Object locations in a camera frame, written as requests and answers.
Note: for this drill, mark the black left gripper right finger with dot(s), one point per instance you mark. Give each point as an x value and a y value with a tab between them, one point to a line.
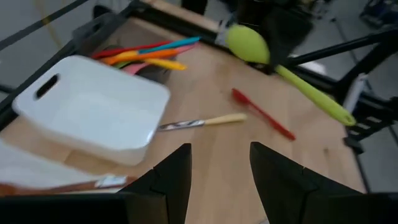
289	193

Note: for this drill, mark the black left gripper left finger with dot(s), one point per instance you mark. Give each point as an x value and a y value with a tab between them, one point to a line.
161	193

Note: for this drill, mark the green silicone spatula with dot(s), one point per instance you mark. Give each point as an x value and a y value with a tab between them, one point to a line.
121	64

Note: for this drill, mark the grey plastic bin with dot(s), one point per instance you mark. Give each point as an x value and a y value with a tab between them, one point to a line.
93	31

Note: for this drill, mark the black aluminium table frame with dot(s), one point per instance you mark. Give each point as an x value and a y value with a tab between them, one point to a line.
174	22

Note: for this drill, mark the green silicone spoon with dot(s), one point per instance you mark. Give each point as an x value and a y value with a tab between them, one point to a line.
248	43

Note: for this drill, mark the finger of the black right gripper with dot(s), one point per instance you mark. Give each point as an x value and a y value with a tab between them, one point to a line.
289	40

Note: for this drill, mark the red silicone spatula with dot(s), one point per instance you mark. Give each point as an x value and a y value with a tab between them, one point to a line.
124	49

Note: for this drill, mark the red silicone spoon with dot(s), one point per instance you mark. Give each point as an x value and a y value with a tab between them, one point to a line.
264	113

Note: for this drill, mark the white plastic bin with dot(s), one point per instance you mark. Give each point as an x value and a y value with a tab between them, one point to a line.
93	109
31	168

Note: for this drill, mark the orange silicone spatula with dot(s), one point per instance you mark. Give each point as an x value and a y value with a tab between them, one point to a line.
149	56

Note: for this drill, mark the yellow silicone spatula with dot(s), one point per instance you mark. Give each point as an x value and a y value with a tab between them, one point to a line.
168	64

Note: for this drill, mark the blue silicone spatula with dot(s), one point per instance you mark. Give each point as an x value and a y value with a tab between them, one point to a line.
174	43

